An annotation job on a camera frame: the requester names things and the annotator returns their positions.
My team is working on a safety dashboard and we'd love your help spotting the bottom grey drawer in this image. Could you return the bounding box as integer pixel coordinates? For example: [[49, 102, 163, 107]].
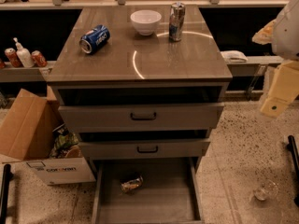
[[92, 158, 205, 224]]

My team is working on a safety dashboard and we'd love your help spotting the white folded cloth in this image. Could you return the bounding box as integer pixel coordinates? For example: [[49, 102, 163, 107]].
[[221, 50, 248, 63]]

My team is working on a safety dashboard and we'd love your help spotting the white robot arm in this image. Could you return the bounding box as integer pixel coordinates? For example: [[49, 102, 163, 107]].
[[252, 0, 299, 118]]

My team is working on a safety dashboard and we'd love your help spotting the tall silver blue can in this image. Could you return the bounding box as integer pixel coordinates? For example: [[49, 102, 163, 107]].
[[169, 2, 185, 42]]

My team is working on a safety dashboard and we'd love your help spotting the black bar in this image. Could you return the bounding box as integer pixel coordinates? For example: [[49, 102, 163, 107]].
[[0, 164, 13, 224], [287, 135, 299, 207]]

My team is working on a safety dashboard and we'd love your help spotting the middle grey drawer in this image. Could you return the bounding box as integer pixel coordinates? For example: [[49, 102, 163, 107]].
[[79, 139, 209, 160]]

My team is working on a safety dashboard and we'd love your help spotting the black bar right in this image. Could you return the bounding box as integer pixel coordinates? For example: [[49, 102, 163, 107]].
[[287, 135, 299, 207]]

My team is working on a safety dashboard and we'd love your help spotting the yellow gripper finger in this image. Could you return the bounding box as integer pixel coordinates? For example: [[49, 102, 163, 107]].
[[252, 20, 276, 45], [260, 61, 299, 118]]

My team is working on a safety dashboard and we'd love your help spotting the white bowl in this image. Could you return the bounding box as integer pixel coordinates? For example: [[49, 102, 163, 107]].
[[130, 10, 162, 35]]

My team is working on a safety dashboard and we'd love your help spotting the orange gold soda can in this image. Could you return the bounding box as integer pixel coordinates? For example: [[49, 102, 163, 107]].
[[121, 175, 143, 193]]

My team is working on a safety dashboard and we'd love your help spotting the white cardboard box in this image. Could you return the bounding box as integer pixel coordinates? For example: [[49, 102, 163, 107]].
[[26, 157, 95, 185]]

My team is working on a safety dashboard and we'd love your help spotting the green snack bag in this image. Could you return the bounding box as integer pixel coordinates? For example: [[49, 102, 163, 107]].
[[49, 124, 82, 159]]

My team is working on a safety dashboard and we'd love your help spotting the red soda can left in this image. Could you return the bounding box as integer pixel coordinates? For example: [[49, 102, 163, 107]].
[[5, 48, 21, 67]]

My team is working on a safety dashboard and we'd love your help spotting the white pump bottle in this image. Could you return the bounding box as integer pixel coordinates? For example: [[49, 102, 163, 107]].
[[13, 37, 35, 68]]

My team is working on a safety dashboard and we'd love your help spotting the grey drawer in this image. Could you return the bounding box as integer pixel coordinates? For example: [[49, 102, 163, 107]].
[[59, 103, 224, 133], [92, 158, 205, 224], [79, 139, 209, 160]]

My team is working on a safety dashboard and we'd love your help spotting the black bar left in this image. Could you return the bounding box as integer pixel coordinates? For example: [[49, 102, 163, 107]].
[[0, 164, 13, 224]]

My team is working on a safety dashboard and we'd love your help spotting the red soda can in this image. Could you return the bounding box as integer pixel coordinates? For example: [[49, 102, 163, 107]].
[[5, 48, 21, 67], [32, 50, 48, 67]]

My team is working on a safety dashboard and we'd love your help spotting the brown cardboard box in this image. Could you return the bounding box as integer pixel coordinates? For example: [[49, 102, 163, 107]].
[[0, 89, 62, 161]]

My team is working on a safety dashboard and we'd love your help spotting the red soda can right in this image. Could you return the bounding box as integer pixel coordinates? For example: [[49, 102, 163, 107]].
[[32, 50, 48, 67]]

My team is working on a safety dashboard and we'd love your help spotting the blue pepsi can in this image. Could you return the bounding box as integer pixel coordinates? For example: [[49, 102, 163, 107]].
[[79, 25, 110, 54]]

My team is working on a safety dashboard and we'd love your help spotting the grey drawer cabinet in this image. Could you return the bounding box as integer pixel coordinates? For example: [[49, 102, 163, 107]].
[[46, 4, 234, 173]]

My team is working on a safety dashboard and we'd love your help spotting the clear glass cup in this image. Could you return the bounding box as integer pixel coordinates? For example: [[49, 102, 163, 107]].
[[253, 179, 278, 202]]

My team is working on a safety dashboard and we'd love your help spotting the top grey drawer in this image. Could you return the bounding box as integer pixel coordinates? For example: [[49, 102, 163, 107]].
[[59, 103, 224, 133]]

